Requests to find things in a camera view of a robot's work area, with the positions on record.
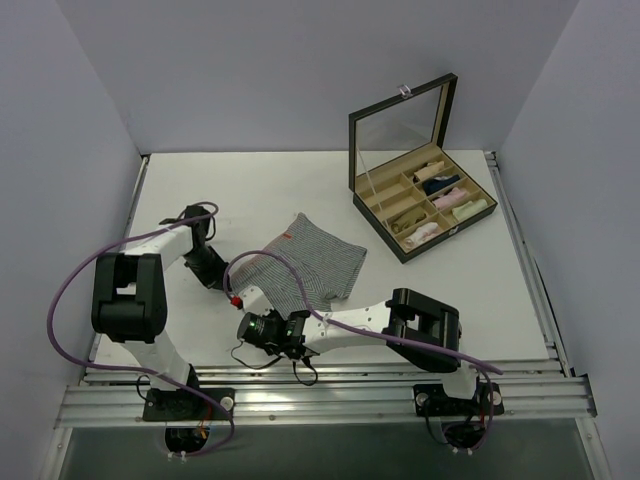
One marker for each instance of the light pink rolled underwear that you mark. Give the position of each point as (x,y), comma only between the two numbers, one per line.
(421,235)

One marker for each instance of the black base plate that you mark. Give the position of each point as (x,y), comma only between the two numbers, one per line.
(178,406)
(430,400)

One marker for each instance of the pale green rolled underwear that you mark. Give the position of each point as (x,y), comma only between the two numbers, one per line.
(469,209)

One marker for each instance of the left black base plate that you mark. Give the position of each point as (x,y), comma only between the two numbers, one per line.
(178,406)

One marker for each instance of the tan rolled underwear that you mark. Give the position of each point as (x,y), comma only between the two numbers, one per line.
(408,219)

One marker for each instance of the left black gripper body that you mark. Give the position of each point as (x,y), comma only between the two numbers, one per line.
(216,272)

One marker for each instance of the black compartment storage box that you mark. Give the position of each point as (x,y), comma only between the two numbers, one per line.
(388,142)

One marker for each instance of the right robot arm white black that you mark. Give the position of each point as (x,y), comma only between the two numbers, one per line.
(424,331)

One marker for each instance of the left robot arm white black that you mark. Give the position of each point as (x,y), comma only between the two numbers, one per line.
(129,303)

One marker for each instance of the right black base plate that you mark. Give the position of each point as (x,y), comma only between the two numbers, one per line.
(430,400)

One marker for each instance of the navy rolled underwear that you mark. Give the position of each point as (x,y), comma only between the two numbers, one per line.
(435,184)

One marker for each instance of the aluminium mounting rail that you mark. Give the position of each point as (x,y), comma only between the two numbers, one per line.
(375,393)

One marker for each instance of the grey striped underwear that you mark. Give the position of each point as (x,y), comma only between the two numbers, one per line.
(327,266)

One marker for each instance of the beige rolled underwear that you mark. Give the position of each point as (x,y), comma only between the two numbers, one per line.
(427,171)

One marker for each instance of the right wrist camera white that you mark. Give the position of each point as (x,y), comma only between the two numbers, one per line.
(252,300)

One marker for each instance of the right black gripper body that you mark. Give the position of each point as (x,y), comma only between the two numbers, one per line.
(278,318)

